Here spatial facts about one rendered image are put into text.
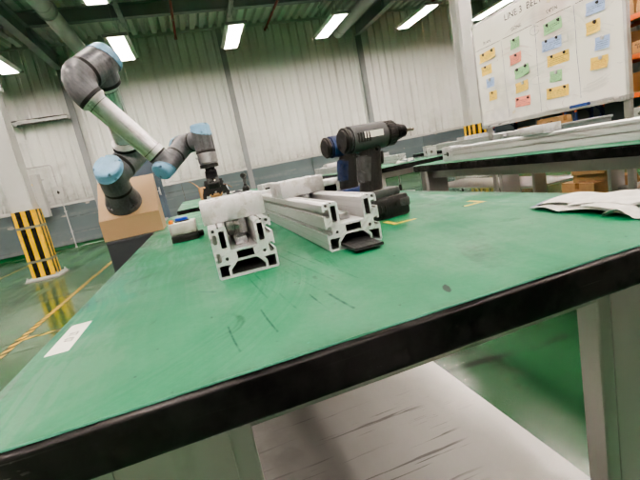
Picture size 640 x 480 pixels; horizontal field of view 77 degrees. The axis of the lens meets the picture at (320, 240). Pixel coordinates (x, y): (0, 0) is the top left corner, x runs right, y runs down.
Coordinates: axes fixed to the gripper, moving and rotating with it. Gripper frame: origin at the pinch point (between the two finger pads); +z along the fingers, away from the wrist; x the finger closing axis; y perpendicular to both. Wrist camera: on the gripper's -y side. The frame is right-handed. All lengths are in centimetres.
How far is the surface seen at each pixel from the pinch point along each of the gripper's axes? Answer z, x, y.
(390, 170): 7, -161, 182
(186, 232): 0.8, 12.2, -33.0
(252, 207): -7, -4, -90
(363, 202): -4, -22, -97
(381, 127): -17, -37, -77
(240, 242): -1, 0, -93
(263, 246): 0, -3, -97
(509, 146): -1, -157, 24
